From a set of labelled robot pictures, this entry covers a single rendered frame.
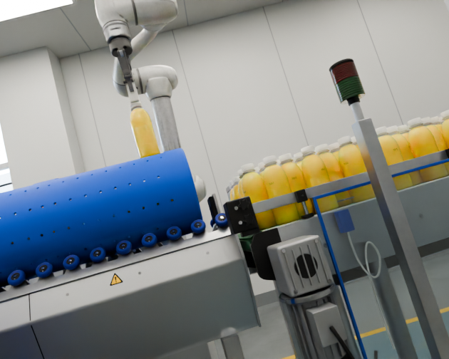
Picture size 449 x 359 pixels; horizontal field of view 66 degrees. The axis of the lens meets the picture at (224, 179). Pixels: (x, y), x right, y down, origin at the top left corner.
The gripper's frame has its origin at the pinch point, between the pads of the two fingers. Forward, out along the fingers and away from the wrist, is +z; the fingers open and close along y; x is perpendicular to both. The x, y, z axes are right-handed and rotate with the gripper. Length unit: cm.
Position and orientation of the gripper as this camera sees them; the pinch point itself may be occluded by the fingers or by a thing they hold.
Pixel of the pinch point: (133, 95)
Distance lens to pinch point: 127.9
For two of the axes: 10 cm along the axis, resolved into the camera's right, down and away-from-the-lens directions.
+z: 2.8, 9.5, -1.3
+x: 9.6, -2.6, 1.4
